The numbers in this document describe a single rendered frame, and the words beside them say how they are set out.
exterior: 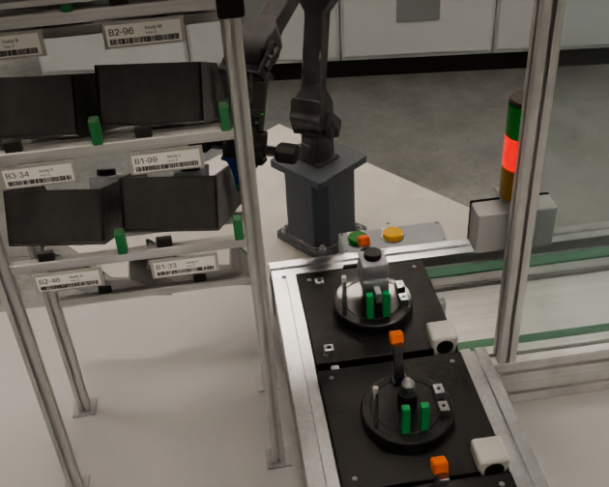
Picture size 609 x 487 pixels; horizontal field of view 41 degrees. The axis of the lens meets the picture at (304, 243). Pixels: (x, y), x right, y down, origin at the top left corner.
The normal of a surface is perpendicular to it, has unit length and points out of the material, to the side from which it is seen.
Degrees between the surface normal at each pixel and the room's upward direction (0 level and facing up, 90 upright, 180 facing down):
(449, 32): 90
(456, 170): 1
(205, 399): 0
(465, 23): 90
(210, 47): 90
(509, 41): 90
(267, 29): 12
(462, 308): 0
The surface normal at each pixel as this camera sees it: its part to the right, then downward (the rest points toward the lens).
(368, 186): -0.05, -0.80
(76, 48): 0.00, 0.59
